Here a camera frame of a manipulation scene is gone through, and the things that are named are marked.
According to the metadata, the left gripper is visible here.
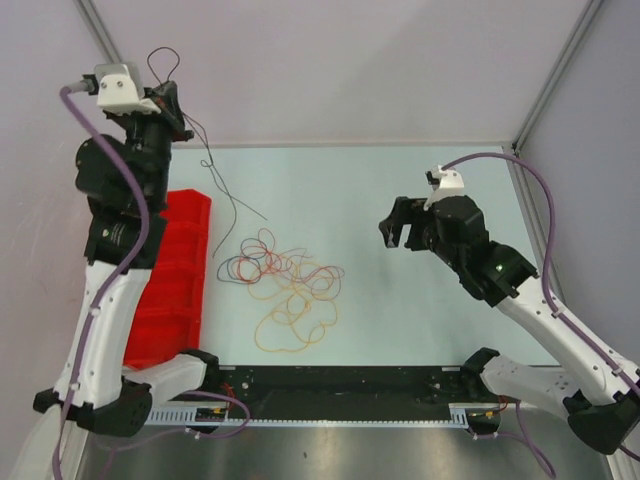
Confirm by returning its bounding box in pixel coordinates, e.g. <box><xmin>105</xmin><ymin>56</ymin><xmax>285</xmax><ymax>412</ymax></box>
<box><xmin>101</xmin><ymin>80</ymin><xmax>193</xmax><ymax>207</ymax></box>

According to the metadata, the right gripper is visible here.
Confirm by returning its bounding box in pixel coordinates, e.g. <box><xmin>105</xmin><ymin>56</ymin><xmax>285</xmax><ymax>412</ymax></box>
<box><xmin>377</xmin><ymin>197</ymin><xmax>464</xmax><ymax>272</ymax></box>

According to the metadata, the dark grey thin wire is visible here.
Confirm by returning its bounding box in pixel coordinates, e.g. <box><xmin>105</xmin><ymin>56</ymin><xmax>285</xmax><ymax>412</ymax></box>
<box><xmin>146</xmin><ymin>47</ymin><xmax>269</xmax><ymax>260</ymax></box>

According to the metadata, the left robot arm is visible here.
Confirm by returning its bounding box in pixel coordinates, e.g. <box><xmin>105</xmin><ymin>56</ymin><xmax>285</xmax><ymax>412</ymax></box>
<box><xmin>33</xmin><ymin>80</ymin><xmax>221</xmax><ymax>437</ymax></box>

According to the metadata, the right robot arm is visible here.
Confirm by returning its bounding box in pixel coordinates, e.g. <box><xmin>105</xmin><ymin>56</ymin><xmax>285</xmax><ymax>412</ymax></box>
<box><xmin>379</xmin><ymin>196</ymin><xmax>639</xmax><ymax>455</ymax></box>

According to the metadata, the red plastic bin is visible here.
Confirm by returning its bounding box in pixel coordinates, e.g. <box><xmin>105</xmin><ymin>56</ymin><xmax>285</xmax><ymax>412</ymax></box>
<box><xmin>123</xmin><ymin>189</ymin><xmax>212</xmax><ymax>370</ymax></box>

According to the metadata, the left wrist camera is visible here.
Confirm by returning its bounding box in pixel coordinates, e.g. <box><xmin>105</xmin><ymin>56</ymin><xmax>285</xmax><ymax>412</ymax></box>
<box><xmin>82</xmin><ymin>62</ymin><xmax>160</xmax><ymax>116</ymax></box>

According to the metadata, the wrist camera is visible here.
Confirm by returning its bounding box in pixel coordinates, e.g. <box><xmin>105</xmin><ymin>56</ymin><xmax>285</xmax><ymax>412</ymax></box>
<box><xmin>82</xmin><ymin>62</ymin><xmax>160</xmax><ymax>116</ymax></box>
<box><xmin>424</xmin><ymin>165</ymin><xmax>465</xmax><ymax>211</ymax></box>

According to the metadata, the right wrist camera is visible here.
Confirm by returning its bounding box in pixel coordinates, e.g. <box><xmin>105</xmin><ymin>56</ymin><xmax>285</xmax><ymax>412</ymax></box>
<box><xmin>424</xmin><ymin>165</ymin><xmax>465</xmax><ymax>211</ymax></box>

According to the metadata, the pink thin wire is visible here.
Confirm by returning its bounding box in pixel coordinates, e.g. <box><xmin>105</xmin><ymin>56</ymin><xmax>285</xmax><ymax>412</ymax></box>
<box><xmin>279</xmin><ymin>247</ymin><xmax>346</xmax><ymax>304</ymax></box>

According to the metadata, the yellow thin wire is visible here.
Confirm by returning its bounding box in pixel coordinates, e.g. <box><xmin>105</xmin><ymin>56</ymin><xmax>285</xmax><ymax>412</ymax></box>
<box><xmin>247</xmin><ymin>254</ymin><xmax>341</xmax><ymax>354</ymax></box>

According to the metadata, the orange-red thin wire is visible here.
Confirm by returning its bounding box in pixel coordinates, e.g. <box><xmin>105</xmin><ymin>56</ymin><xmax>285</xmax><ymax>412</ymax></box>
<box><xmin>234</xmin><ymin>227</ymin><xmax>301</xmax><ymax>284</ymax></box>

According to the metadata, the slotted cable duct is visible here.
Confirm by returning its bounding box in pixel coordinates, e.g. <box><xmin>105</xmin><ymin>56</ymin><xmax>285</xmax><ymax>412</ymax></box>
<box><xmin>144</xmin><ymin>404</ymin><xmax>506</xmax><ymax>429</ymax></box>

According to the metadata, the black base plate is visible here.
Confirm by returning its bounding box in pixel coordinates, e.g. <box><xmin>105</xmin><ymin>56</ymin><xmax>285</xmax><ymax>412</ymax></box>
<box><xmin>201</xmin><ymin>365</ymin><xmax>507</xmax><ymax>420</ymax></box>

